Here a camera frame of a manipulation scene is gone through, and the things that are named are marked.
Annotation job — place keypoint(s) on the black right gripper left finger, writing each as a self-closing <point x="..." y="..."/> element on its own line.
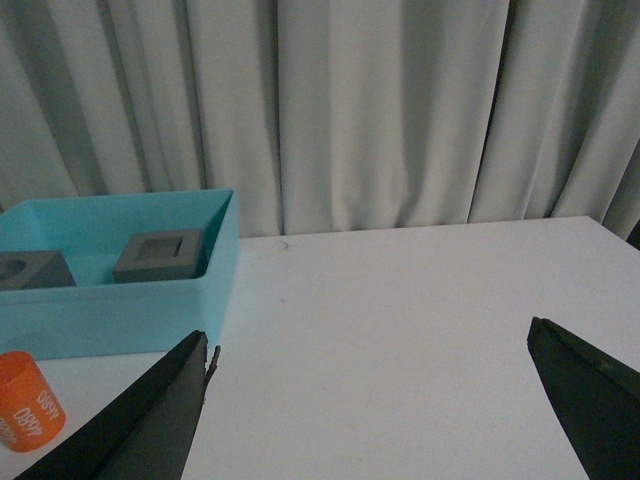
<point x="148" y="430"/>

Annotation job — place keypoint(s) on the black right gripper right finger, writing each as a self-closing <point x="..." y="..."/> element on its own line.
<point x="594" y="396"/>

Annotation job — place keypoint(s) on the gray cube with square hole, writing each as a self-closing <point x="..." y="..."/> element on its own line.
<point x="161" y="256"/>

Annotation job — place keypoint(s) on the gray cube with round hole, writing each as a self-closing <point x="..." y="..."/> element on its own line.
<point x="22" y="270"/>

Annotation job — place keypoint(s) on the light blue plastic box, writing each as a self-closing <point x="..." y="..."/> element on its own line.
<point x="98" y="316"/>

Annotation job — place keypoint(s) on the orange cylinder with white numbers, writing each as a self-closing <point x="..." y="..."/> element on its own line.
<point x="31" y="415"/>

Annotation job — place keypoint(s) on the white pleated curtain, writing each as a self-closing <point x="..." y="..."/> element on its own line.
<point x="329" y="115"/>

